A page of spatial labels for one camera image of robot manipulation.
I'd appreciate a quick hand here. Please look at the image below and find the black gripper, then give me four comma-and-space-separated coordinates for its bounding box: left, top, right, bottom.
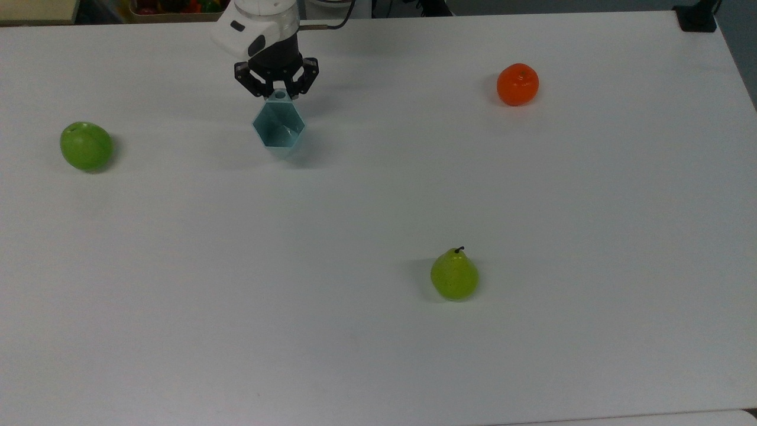
234, 33, 321, 99

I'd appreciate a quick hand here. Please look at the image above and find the light blue hexagonal mug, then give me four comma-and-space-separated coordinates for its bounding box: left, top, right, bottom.
252, 89, 308, 160

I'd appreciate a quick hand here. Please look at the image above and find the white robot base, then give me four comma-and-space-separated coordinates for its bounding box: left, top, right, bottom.
305, 0, 373, 20

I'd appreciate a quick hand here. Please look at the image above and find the basket of toy fruit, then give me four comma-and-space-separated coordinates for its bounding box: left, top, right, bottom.
128, 0, 230, 24

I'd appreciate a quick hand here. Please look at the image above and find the black stand foot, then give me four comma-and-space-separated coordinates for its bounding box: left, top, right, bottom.
414, 0, 454, 17

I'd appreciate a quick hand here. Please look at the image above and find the green apple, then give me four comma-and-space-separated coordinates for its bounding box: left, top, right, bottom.
60, 121, 114, 173

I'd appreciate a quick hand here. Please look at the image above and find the orange fruit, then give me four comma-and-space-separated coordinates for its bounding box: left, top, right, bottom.
496, 63, 540, 107

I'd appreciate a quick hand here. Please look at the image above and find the beige box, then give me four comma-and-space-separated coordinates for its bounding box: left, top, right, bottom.
0, 0, 81, 26

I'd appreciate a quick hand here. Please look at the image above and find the yellow-green pear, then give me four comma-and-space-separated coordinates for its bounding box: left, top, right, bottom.
430, 246, 479, 301

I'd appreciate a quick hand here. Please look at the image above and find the black table clamp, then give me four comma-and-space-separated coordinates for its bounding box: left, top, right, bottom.
674, 0, 721, 33

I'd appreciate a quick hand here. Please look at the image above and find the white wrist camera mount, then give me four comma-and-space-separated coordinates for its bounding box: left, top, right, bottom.
211, 13, 268, 60

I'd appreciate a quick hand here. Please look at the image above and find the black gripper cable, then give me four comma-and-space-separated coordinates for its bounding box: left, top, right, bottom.
299, 0, 357, 31

